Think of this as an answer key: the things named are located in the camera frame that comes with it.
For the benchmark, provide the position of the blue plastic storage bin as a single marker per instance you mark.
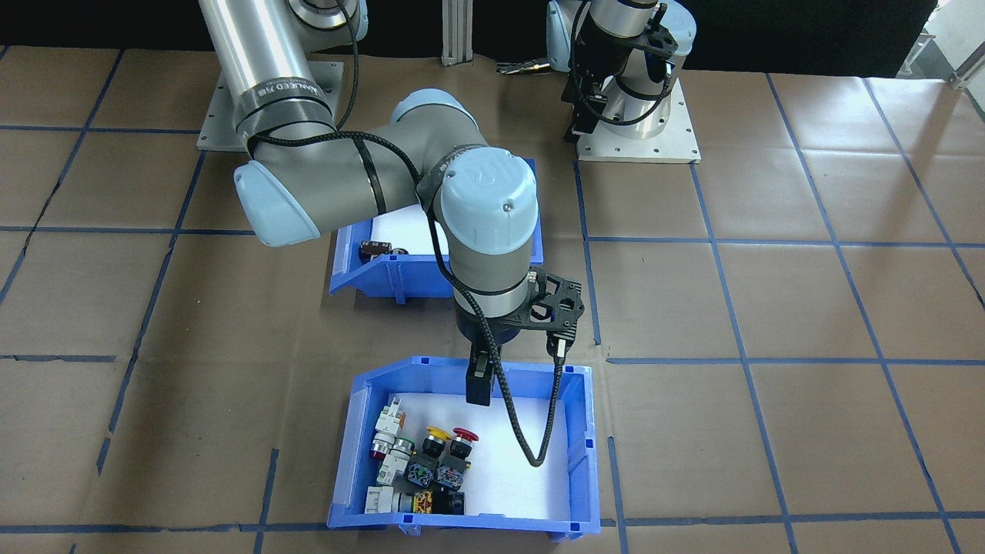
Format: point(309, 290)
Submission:
point(462, 525)
point(385, 277)

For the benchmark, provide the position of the red mushroom push button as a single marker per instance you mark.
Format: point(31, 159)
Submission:
point(464, 436)

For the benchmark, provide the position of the yellow mushroom push button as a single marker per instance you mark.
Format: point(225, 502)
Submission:
point(436, 433)

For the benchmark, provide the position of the small metal clip tool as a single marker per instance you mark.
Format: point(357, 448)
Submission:
point(523, 68)

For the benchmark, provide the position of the small assorted toy objects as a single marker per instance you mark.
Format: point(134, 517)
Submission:
point(508, 462)

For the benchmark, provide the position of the black amber indicator lamp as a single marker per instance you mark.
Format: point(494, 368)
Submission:
point(450, 504)

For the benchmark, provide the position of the white foam liner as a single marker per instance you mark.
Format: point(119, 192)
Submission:
point(408, 227)

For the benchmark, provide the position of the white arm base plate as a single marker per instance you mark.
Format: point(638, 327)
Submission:
point(677, 146)
point(215, 131)

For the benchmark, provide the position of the green push button switch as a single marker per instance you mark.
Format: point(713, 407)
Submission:
point(394, 465)

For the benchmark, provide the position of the metal bar frame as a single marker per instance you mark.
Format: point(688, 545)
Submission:
point(460, 31)

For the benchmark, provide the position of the dark switch in far bin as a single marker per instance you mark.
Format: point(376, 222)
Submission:
point(381, 248)

